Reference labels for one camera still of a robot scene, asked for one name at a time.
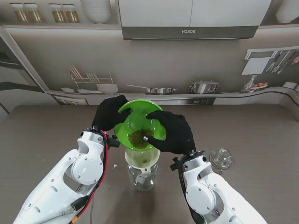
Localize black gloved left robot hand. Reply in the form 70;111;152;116
92;95;131;133

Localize green mung beans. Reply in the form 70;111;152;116
129;129;155;150

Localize bright green plastic bowl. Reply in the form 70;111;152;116
114;99;167;151

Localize clear glass jar lid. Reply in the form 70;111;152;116
209;147;234;169

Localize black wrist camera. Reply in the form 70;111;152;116
170;157;182;171
107;135;121;149

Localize cream plastic funnel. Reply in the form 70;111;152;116
125;148;161;175

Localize red and black left arm cables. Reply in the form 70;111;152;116
58;130;112;224

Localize printed kitchen backdrop poster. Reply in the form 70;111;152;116
0;0;299;122

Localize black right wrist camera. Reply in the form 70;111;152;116
170;157;182;171

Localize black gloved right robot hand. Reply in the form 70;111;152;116
145;110;196;156

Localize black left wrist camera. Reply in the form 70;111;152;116
107;135;121;149

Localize clear glass jar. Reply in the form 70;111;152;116
127;163;159;192

